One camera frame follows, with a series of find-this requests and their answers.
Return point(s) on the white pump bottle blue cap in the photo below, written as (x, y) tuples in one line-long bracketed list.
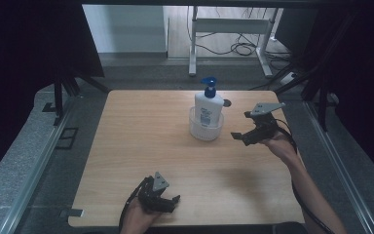
[(208, 107)]

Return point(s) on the small metal bracket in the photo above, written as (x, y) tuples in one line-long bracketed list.
[(71, 213)]

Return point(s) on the dark curtain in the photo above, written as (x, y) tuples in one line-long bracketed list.
[(19, 65), (366, 81)]

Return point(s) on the person's left hand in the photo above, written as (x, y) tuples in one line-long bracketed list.
[(136, 217)]

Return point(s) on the white metal desk frame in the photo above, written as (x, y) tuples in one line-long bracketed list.
[(230, 25)]

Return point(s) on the black tripod stand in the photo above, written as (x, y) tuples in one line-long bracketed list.
[(321, 87), (58, 97)]

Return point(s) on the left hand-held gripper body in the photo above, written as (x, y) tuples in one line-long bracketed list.
[(154, 198)]

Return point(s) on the metal floor rail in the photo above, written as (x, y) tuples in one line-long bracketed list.
[(341, 169), (35, 169)]

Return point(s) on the round dark table grommet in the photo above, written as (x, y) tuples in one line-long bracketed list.
[(227, 103)]

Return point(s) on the white power strip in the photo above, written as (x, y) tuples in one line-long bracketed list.
[(288, 78)]

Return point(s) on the clear plastic cup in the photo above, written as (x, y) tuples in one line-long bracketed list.
[(204, 133)]

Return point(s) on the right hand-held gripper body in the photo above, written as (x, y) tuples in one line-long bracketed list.
[(261, 130)]

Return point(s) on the person's right hand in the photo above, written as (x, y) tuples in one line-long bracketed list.
[(282, 148)]

